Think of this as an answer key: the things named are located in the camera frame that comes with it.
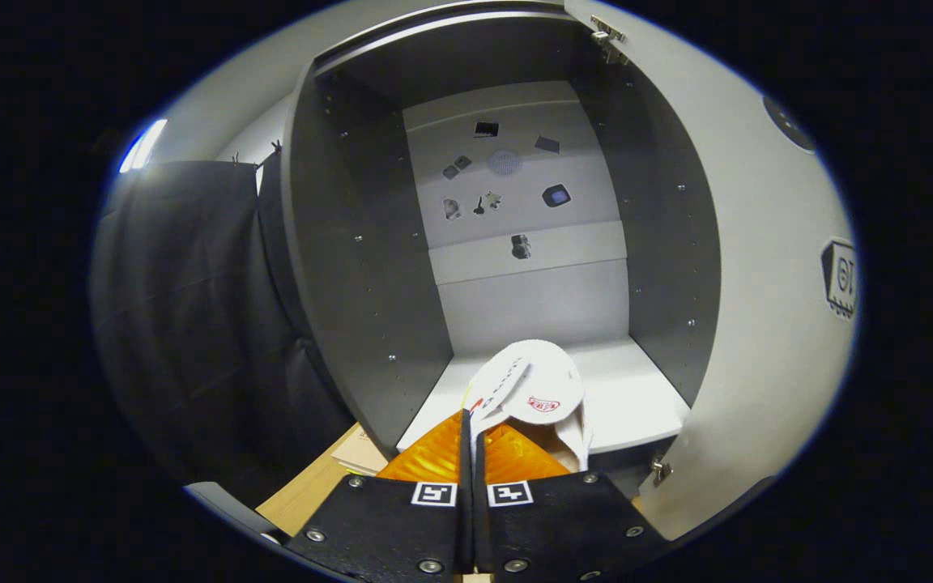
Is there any white cabinet shelf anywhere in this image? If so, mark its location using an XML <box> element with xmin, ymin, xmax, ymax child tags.
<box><xmin>396</xmin><ymin>338</ymin><xmax>692</xmax><ymax>454</ymax></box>

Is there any stack of books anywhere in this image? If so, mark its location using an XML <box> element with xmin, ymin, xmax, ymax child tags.
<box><xmin>330</xmin><ymin>423</ymin><xmax>390</xmax><ymax>477</ymax></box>

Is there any grey shoe cabinet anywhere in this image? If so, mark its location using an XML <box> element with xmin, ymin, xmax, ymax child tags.
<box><xmin>282</xmin><ymin>0</ymin><xmax>722</xmax><ymax>499</ymax></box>

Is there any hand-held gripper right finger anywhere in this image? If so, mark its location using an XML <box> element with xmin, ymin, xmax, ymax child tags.
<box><xmin>473</xmin><ymin>421</ymin><xmax>670</xmax><ymax>582</ymax></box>

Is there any white shoe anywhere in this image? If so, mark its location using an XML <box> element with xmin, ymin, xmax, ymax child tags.
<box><xmin>464</xmin><ymin>339</ymin><xmax>594</xmax><ymax>473</ymax></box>

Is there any ceiling strip light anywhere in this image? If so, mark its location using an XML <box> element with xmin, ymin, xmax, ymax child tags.
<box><xmin>118</xmin><ymin>119</ymin><xmax>169</xmax><ymax>173</ymax></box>

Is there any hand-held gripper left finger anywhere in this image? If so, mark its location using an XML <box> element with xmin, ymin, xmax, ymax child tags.
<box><xmin>284</xmin><ymin>409</ymin><xmax>474</xmax><ymax>582</ymax></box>

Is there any row of black cloth clips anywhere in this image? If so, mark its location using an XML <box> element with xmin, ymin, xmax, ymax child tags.
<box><xmin>228</xmin><ymin>139</ymin><xmax>285</xmax><ymax>167</ymax></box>

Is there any beige shoe cabinet door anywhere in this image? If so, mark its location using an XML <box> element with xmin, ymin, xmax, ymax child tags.
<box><xmin>564</xmin><ymin>0</ymin><xmax>860</xmax><ymax>542</ymax></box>

